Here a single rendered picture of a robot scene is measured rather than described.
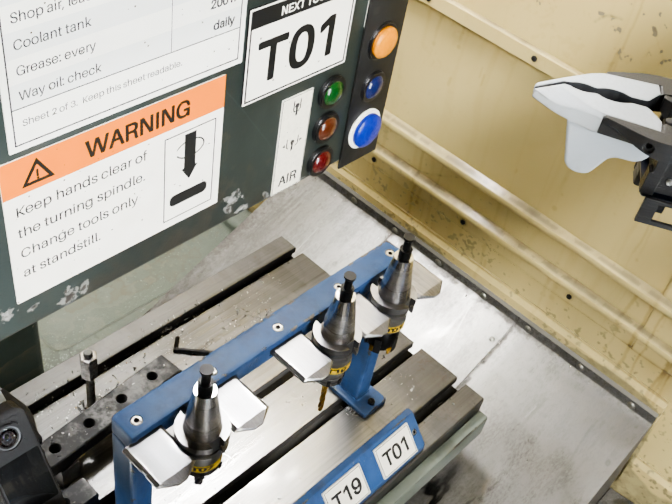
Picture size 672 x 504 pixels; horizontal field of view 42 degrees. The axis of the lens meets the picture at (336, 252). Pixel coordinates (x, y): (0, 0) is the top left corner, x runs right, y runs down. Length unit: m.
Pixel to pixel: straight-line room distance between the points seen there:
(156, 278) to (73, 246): 1.50
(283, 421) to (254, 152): 0.85
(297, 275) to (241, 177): 1.02
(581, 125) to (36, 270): 0.38
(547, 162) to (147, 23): 1.11
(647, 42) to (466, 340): 0.66
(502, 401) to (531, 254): 0.28
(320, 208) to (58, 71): 1.44
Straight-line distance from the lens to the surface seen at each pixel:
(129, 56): 0.50
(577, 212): 1.55
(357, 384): 1.43
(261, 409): 1.05
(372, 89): 0.69
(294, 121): 0.64
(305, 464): 1.39
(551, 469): 1.65
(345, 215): 1.87
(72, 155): 0.51
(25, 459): 0.82
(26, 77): 0.47
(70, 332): 1.95
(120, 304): 2.00
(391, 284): 1.16
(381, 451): 1.36
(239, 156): 0.62
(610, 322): 1.62
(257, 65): 0.58
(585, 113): 0.65
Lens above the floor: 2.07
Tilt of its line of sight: 43 degrees down
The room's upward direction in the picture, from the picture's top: 12 degrees clockwise
